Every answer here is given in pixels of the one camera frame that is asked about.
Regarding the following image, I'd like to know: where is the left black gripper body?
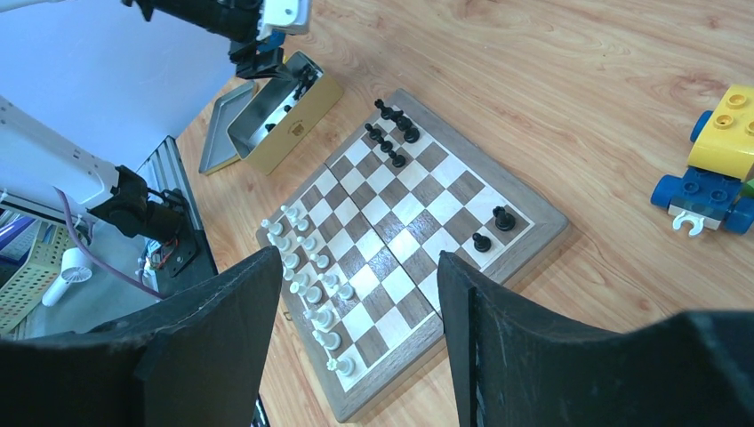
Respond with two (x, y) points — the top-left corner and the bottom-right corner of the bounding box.
(123, 0), (295, 80)

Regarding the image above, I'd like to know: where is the yellow perforated basket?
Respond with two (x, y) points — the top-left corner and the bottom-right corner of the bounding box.
(1, 225), (74, 336)

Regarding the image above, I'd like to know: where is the gold metal tin box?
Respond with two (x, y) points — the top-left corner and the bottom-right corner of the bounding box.
(227, 51), (344, 175)

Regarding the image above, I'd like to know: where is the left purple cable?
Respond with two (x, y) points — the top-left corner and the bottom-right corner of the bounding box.
(53, 187), (169, 302)

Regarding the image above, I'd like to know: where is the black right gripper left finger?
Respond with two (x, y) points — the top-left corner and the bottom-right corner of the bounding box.
(1, 247), (283, 426)

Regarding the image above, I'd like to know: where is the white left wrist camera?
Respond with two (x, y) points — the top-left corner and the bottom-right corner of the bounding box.
(257, 0), (312, 41)

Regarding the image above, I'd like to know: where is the toy car of bricks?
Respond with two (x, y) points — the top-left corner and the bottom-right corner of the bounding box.
(650, 85), (753, 237)

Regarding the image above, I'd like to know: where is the white queen chess piece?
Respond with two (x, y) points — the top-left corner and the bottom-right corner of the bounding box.
(326, 356), (356, 377)

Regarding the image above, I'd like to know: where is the black pawn on board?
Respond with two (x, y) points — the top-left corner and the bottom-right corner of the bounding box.
(472, 232), (492, 253)

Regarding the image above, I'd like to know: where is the white handheld fan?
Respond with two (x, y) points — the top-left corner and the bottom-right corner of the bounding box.
(42, 247), (92, 307)

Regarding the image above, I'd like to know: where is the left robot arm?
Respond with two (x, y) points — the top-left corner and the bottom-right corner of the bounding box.
(1, 1), (312, 248)

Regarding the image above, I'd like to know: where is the black knight on board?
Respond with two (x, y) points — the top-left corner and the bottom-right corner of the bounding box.
(493, 205), (517, 232)

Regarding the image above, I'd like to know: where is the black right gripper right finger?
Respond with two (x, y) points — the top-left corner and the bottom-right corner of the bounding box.
(437, 252), (753, 426)

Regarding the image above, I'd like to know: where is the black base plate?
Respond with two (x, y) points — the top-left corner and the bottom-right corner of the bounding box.
(135, 135), (219, 296)

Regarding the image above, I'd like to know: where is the wooden chess board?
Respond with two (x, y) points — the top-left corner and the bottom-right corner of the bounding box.
(256, 89), (569, 423)

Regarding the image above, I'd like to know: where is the silver tin lid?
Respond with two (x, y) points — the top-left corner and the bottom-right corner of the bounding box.
(198, 81), (257, 175)

